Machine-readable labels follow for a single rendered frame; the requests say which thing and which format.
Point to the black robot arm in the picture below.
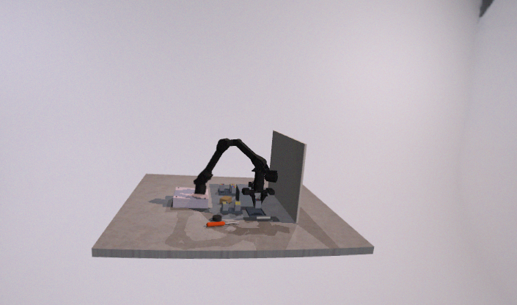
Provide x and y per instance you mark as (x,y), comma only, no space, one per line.
(261,168)

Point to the orange-handled screwdriver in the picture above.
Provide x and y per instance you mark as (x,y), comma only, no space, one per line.
(220,223)

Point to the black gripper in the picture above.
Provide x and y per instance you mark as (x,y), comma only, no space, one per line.
(258,188)

